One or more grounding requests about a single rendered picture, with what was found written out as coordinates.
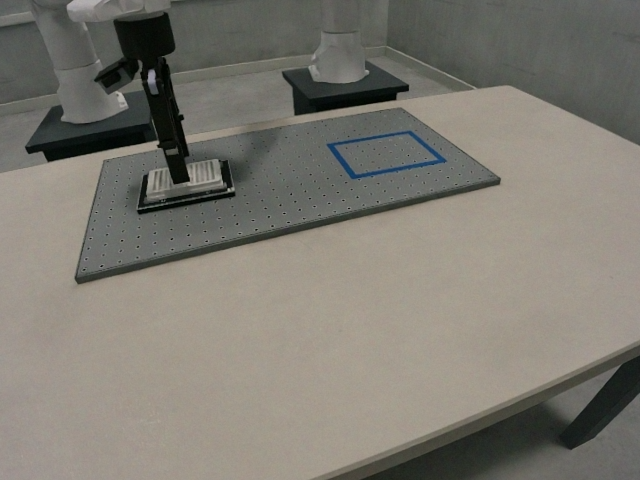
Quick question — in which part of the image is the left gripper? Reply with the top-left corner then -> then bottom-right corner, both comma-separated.
113,12 -> 190,185

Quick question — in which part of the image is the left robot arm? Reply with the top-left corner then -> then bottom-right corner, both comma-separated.
67,0 -> 369,95

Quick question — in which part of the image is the blue taped rectangle outline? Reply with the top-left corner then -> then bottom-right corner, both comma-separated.
326,130 -> 448,179

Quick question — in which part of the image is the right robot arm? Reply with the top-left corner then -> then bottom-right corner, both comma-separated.
26,0 -> 129,123

